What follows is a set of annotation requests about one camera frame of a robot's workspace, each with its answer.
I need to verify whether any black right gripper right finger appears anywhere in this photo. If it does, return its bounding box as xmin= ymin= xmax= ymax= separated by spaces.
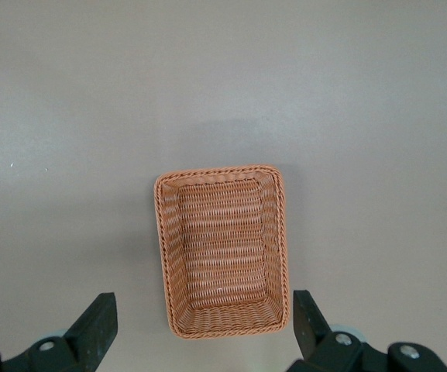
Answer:
xmin=287 ymin=289 xmax=447 ymax=372

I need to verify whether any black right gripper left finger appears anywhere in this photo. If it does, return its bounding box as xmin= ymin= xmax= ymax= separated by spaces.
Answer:
xmin=0 ymin=292 xmax=119 ymax=372

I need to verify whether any brown deep wicker basket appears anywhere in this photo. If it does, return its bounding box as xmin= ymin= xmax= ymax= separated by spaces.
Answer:
xmin=153 ymin=164 xmax=289 ymax=338

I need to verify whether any table cover sheet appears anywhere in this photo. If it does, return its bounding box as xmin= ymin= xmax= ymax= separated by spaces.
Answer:
xmin=0 ymin=0 xmax=447 ymax=372

